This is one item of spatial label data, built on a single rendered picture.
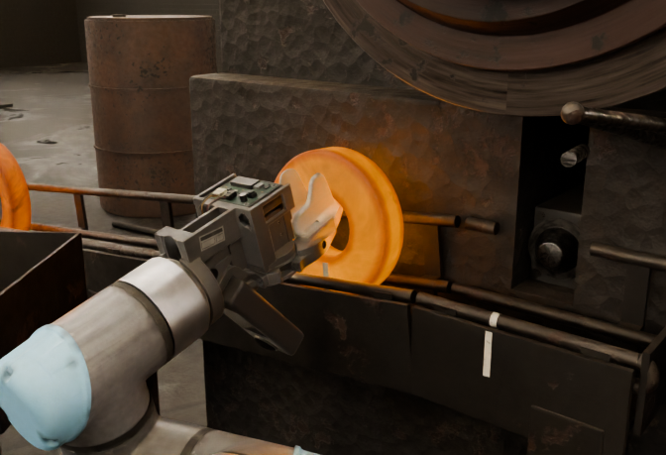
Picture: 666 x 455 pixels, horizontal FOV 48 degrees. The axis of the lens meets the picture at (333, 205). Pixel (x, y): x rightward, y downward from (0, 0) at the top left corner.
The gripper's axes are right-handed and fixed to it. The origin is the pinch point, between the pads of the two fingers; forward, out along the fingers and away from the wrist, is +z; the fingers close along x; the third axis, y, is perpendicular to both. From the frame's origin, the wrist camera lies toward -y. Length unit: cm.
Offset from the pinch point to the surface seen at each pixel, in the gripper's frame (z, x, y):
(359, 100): 7.7, 0.7, 8.2
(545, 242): 6.0, -19.8, -3.5
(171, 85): 145, 213, -53
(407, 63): -0.4, -11.6, 15.4
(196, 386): 35, 91, -87
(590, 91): -0.8, -26.8, 14.1
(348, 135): 6.8, 2.1, 4.6
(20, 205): -3, 61, -9
